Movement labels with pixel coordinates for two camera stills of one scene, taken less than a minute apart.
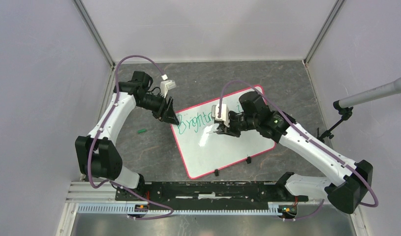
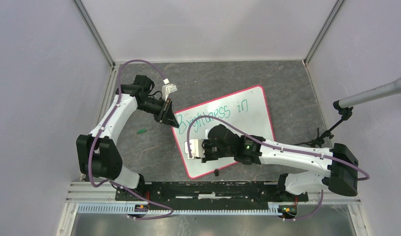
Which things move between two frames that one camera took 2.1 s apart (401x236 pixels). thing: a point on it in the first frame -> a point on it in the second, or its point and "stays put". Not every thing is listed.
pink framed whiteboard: x=202 y=151 stays put
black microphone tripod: x=345 y=112 stays put
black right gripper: x=229 y=131 -> x=206 y=158
